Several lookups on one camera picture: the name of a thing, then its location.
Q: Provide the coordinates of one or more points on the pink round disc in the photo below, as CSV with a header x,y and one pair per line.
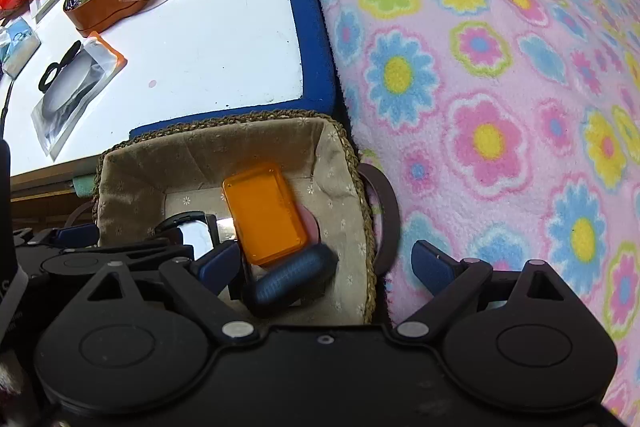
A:
x,y
311,227

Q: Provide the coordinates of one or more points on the thin black pen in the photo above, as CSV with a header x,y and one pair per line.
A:
x,y
6,107

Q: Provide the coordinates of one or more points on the fabric lined woven basket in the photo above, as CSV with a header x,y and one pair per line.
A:
x,y
150,167

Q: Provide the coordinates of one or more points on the clear packet with orange trim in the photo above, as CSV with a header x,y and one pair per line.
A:
x,y
65,117

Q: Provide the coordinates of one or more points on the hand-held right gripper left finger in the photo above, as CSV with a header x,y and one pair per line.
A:
x,y
220,263

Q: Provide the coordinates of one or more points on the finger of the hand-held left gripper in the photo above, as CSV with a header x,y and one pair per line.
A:
x,y
75,236
145,254

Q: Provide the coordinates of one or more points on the dark blue ribbed cylinder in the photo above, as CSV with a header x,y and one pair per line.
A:
x,y
290,277

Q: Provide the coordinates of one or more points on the small blue print packet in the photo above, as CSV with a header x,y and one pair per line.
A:
x,y
20,47

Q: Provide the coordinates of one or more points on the green foam pad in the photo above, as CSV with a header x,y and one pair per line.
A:
x,y
85,187

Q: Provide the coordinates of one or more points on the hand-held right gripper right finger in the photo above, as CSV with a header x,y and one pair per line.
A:
x,y
432,263

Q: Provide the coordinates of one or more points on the blue felt mat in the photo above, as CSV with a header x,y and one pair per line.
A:
x,y
315,57

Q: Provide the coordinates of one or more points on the orange plastic case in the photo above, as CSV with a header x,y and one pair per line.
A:
x,y
265,212

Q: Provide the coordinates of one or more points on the floral fleece blanket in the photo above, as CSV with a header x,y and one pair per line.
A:
x,y
500,57

